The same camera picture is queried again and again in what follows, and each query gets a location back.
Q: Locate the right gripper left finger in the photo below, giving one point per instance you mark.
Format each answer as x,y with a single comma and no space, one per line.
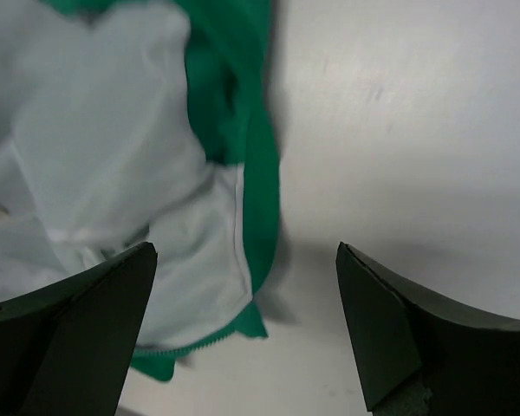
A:
65,349

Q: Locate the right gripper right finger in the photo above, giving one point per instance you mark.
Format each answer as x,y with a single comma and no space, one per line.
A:
418,352

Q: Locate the green jacket with white lining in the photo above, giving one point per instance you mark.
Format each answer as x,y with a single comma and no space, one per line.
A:
124,122

